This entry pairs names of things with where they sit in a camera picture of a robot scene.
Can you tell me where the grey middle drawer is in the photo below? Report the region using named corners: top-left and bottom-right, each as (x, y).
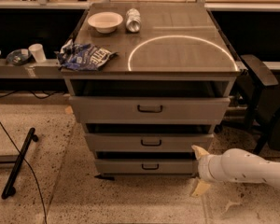
top-left (85, 133), bottom-right (214, 152)

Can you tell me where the blue chip bag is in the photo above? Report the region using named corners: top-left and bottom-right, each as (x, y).
top-left (56, 40), bottom-right (117, 71)

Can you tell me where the black stand leg bar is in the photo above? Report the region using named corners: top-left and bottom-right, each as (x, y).
top-left (1, 128), bottom-right (38, 200)

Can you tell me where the dark bowl with items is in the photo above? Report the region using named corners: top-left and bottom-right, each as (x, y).
top-left (7, 49), bottom-right (32, 66)

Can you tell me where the grey drawer cabinet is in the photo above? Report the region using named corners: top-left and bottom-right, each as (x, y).
top-left (59, 1), bottom-right (243, 181)

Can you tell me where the grey top drawer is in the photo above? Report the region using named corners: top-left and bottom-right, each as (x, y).
top-left (69, 96), bottom-right (230, 125)

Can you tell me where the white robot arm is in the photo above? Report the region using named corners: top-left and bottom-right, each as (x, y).
top-left (191, 145), bottom-right (280, 197)

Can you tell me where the white bowl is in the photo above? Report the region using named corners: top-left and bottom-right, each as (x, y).
top-left (88, 12), bottom-right (123, 34)

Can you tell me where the black floor cable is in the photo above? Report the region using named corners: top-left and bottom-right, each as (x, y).
top-left (0, 106), bottom-right (49, 224)

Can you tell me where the grey bottom drawer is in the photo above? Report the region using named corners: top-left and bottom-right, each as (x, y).
top-left (94, 159), bottom-right (198, 175)

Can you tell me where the grey low shelf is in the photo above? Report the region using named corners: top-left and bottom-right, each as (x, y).
top-left (0, 59), bottom-right (63, 79)

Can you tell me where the white paper cup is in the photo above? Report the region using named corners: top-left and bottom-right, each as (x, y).
top-left (28, 44), bottom-right (46, 63)

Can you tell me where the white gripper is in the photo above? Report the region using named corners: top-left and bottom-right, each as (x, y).
top-left (190, 145), bottom-right (213, 197)

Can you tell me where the black office chair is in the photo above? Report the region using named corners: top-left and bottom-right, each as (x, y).
top-left (222, 53), bottom-right (280, 159)

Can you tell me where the silver soda can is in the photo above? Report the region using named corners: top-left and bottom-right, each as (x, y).
top-left (125, 8), bottom-right (141, 33)

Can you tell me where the grey drawer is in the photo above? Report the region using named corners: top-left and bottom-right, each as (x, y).
top-left (85, 133), bottom-right (214, 152)
top-left (69, 96), bottom-right (230, 125)
top-left (94, 159), bottom-right (198, 175)

